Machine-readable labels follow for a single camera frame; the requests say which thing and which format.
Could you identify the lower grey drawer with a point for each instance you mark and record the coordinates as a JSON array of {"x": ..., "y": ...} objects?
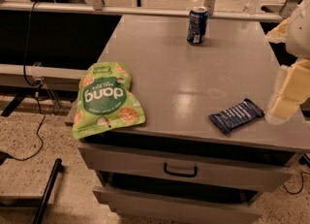
[{"x": 174, "y": 209}]

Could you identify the black drawer handle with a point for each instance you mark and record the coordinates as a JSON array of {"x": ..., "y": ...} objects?
[{"x": 181, "y": 172}]

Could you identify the blue pepsi can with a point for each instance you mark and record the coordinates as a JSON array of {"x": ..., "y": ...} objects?
[{"x": 197, "y": 25}]

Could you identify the grey drawer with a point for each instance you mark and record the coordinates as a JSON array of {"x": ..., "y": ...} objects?
[
  {"x": 174, "y": 209},
  {"x": 211, "y": 171}
]

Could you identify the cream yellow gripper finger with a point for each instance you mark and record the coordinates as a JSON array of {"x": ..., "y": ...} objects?
[{"x": 291, "y": 90}]

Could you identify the black metal leg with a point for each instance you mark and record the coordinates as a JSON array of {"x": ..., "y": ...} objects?
[{"x": 57, "y": 168}]

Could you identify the blue rxbar blueberry wrapper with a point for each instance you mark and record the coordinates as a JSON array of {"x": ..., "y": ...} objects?
[{"x": 236, "y": 116}]

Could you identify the upper grey drawer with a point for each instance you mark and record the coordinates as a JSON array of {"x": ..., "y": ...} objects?
[{"x": 211, "y": 171}]

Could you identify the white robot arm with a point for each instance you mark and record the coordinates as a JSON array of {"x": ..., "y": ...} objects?
[{"x": 294, "y": 32}]

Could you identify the green dang chips bag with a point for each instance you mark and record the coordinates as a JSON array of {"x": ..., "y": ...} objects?
[{"x": 104, "y": 100}]

